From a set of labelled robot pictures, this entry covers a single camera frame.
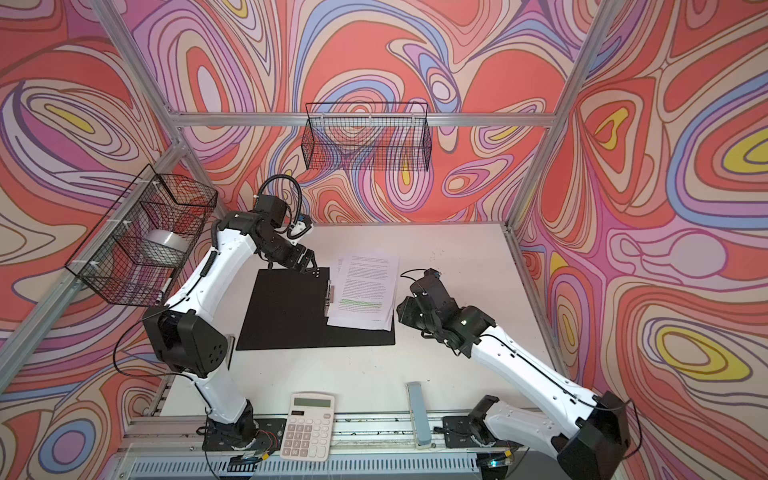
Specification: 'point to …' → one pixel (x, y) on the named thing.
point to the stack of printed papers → (365, 289)
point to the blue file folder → (287, 309)
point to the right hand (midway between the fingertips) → (403, 317)
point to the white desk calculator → (309, 427)
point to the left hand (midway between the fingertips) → (306, 258)
